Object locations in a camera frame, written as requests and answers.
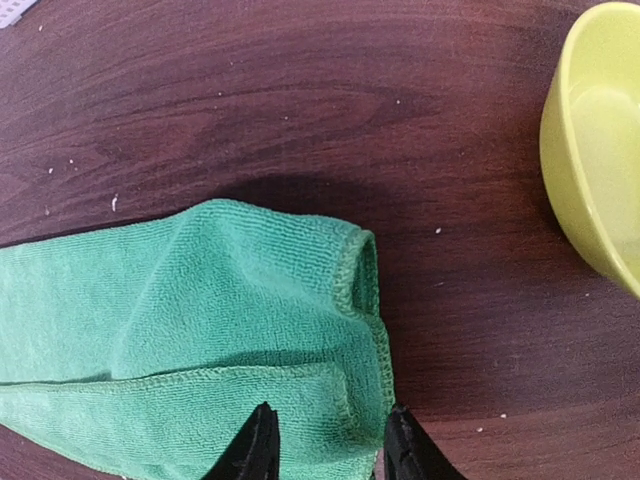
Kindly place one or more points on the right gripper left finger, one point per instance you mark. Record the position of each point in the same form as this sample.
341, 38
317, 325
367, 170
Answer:
254, 452

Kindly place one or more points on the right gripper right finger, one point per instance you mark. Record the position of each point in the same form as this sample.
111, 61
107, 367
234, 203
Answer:
410, 453

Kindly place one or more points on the green microfiber towel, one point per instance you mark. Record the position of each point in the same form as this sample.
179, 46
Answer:
140, 350

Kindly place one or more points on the white plastic mesh basket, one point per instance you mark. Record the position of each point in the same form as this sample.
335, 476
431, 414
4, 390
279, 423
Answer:
11, 11

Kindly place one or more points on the lime green bowl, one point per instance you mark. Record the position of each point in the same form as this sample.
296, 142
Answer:
589, 141

